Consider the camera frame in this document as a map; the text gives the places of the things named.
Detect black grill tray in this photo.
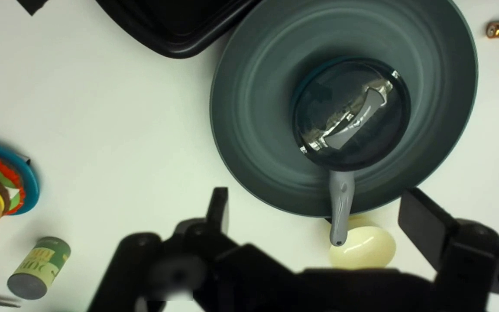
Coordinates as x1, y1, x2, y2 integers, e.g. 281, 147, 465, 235
97, 0, 262, 58

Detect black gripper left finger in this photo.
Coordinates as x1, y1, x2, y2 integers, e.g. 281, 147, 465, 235
89, 187, 291, 312

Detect small blue pan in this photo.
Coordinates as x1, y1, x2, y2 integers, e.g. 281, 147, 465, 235
290, 55, 413, 247

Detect small green tin can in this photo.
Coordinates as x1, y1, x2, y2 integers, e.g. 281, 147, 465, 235
7, 235, 71, 299

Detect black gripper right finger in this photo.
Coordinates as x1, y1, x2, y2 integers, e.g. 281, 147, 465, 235
399, 188, 499, 312

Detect dark teal round plate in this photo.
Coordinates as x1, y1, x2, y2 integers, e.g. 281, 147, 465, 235
210, 0, 478, 216

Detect cream yellow bowl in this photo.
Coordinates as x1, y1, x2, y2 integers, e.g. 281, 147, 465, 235
329, 216, 397, 270

